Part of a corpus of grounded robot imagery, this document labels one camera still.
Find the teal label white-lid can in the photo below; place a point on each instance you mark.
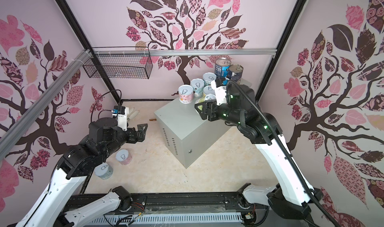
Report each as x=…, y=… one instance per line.
x=208, y=78

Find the blue label tin can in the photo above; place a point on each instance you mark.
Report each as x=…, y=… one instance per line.
x=222, y=66

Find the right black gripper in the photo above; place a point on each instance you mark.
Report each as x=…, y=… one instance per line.
x=210, y=105

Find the yellow label white-lid can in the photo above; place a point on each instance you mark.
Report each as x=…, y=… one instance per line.
x=208, y=90

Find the grey metal cabinet box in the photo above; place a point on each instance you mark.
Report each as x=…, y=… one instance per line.
x=185, y=134

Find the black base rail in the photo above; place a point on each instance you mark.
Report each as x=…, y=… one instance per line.
x=253, y=215

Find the pink small white-lid can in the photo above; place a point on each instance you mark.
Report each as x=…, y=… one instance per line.
x=186, y=94

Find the pink label white-lid can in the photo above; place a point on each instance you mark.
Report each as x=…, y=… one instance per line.
x=124, y=157

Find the aluminium horizontal rail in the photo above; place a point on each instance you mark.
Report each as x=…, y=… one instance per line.
x=201, y=52

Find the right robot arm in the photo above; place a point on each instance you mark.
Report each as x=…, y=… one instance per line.
x=291, y=197

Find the grey-green white-lid can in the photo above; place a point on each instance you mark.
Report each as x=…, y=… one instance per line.
x=104, y=171

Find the green label white-lid can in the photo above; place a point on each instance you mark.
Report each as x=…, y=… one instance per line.
x=205, y=99

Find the white slotted cable duct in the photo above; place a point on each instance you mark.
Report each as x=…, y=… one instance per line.
x=165, y=219

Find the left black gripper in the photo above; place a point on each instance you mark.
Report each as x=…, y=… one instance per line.
x=133, y=138

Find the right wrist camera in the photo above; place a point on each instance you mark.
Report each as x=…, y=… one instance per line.
x=219, y=85

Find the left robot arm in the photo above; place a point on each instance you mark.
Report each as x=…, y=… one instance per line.
x=105, y=138

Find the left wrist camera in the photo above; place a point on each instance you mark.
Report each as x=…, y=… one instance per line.
x=120, y=113

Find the dark grey tin can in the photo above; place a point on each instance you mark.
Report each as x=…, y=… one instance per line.
x=235, y=73

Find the aluminium diagonal rail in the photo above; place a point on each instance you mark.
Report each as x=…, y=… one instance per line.
x=11, y=137

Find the light blue white-lid can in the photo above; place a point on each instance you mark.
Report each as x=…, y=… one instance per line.
x=198, y=86

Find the black wire basket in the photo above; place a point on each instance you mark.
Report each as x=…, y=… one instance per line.
x=128, y=63

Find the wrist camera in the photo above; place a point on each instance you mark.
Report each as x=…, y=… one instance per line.
x=120, y=113
x=219, y=85

